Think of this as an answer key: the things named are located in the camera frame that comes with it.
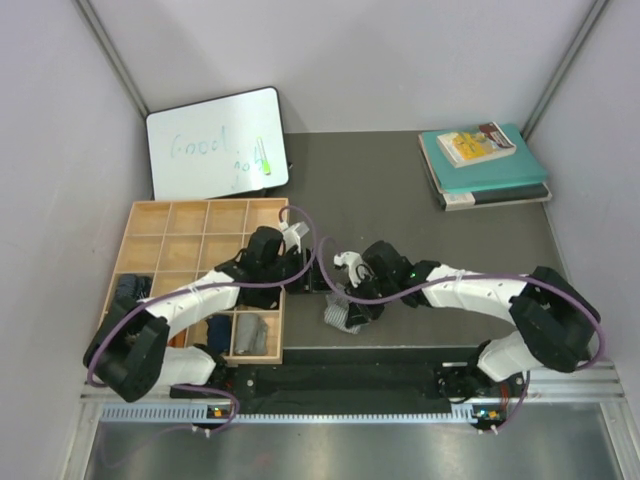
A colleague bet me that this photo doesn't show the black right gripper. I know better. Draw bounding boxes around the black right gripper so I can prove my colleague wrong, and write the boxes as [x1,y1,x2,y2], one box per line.
[344,272,398,326]

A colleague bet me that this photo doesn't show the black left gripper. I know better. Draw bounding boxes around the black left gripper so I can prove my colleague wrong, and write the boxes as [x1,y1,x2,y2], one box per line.
[261,247,335,295]

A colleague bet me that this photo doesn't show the grey striped boxer shorts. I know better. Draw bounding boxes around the grey striped boxer shorts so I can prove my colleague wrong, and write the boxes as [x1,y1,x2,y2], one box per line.
[324,294,370,335]

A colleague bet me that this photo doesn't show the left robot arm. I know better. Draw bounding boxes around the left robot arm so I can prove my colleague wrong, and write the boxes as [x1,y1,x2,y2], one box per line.
[83,222,315,402]

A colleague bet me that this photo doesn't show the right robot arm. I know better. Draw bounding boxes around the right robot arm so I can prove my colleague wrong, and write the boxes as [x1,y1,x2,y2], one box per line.
[333,241,601,400]

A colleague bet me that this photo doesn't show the grey rolled garment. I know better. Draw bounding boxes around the grey rolled garment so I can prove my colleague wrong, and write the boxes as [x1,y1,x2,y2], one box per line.
[233,313,268,356]

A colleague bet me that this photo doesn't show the navy rolled garment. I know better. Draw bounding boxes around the navy rolled garment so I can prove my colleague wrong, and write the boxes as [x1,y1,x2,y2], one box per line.
[206,314,232,353]

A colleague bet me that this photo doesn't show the green whiteboard marker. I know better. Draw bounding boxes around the green whiteboard marker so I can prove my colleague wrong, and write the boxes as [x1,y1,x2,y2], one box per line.
[256,137,271,176]

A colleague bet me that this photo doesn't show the wooden compartment tray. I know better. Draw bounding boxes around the wooden compartment tray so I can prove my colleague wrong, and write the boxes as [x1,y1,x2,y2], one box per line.
[98,198,289,366]

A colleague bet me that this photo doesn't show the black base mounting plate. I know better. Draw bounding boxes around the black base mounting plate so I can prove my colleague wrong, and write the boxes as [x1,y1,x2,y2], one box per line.
[169,348,531,414]

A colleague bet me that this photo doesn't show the orange rolled garment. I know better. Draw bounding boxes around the orange rolled garment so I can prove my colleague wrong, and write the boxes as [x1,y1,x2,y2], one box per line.
[168,330,188,348]

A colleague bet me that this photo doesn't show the white whiteboard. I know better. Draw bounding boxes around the white whiteboard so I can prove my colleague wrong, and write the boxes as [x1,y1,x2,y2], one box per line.
[146,86,289,201]

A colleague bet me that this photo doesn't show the dark blue rolled socks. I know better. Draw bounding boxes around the dark blue rolled socks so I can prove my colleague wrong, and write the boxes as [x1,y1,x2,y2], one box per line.
[114,273,153,300]

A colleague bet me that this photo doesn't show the yellow paperback book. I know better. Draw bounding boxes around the yellow paperback book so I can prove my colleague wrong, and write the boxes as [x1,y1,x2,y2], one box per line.
[436,122,517,168]

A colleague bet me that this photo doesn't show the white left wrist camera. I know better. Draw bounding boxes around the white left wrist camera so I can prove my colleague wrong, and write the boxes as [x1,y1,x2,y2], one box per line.
[279,221,309,253]

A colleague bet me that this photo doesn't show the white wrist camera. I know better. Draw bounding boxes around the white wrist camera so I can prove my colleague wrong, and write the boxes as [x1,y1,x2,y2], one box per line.
[333,251,373,288]
[279,221,309,253]

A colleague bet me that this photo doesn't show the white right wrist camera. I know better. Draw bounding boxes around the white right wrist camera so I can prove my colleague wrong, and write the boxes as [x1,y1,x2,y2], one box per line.
[333,251,373,288]

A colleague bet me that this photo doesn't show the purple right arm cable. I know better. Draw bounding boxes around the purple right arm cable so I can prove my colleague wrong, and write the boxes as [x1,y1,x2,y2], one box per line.
[316,236,607,435]

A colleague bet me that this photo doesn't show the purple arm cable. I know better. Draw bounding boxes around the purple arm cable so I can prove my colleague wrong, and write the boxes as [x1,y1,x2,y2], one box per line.
[87,205,317,436]
[316,236,607,435]

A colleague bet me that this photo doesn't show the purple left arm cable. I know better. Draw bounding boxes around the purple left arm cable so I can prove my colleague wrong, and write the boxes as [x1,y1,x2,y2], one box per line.
[87,205,317,436]

